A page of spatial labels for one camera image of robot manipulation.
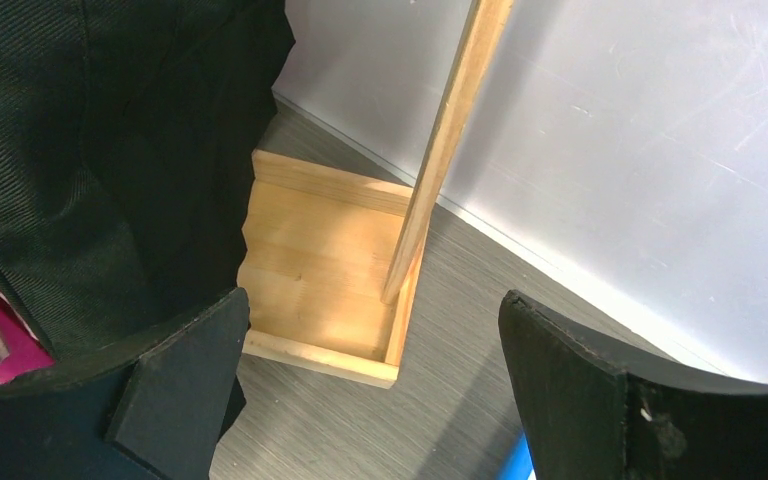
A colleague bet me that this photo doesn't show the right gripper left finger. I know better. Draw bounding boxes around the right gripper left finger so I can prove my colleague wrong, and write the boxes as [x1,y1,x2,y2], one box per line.
[0,288,249,479]

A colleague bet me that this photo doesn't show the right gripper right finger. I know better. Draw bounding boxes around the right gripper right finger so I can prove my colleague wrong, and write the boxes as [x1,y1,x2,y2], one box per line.
[498,290,768,479]

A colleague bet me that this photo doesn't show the black garment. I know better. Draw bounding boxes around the black garment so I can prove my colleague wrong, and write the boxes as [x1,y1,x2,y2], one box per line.
[0,1,294,361]

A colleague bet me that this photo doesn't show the magenta dress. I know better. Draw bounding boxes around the magenta dress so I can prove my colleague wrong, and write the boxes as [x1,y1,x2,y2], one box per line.
[0,294,54,384]

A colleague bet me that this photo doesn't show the blue plastic bin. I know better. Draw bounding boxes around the blue plastic bin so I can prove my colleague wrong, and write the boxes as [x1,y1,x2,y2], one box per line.
[496,433,536,480]

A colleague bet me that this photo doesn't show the wooden clothes rack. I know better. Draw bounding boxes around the wooden clothes rack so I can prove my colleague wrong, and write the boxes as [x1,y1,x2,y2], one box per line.
[238,1,512,388]

